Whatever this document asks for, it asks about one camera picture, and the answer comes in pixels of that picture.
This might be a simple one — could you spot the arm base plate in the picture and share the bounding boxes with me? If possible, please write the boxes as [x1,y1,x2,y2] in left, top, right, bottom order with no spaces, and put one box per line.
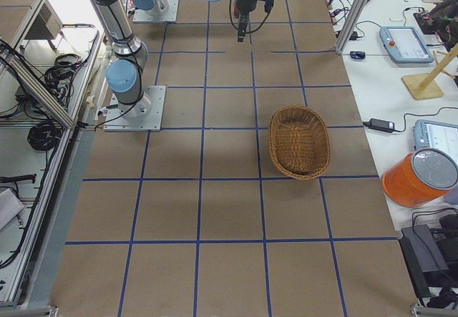
[132,0,179,24]
[102,86,167,132]

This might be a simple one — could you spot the grey control box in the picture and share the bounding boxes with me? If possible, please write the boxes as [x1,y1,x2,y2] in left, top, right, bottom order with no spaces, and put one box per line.
[25,0,63,50]

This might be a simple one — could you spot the aluminium frame post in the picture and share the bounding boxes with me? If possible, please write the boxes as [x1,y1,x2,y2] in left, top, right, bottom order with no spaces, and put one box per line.
[335,0,368,54]

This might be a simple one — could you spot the upper teach pendant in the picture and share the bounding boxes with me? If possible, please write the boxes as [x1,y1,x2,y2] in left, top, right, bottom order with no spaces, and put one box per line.
[379,26,434,64]

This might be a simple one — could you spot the wooden stand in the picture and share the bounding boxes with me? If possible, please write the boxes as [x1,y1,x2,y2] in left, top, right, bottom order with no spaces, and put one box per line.
[401,44,457,100]

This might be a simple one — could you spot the orange bucket with grey lid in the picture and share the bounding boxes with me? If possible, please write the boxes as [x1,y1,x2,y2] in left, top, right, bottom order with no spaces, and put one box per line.
[381,147,457,208]

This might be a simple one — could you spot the teach pendant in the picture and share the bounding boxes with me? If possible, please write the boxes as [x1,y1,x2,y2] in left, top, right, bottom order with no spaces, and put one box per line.
[413,120,457,156]
[379,26,434,64]

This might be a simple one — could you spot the black power adapter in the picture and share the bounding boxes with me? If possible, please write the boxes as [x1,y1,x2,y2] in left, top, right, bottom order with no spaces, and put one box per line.
[363,118,395,133]

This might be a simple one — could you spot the lower teach pendant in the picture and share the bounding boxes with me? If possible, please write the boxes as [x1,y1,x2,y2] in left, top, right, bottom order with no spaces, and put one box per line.
[413,120,457,156]

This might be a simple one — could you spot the small blue black device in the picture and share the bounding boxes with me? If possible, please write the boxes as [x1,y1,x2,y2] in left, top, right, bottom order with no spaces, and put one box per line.
[349,51,366,60]

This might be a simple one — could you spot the coiled black cables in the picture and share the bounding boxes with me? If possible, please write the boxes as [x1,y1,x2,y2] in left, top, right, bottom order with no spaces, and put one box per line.
[27,120,58,152]

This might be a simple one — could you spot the oval wicker basket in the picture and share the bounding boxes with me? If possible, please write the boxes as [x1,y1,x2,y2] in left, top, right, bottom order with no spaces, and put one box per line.
[268,105,331,180]

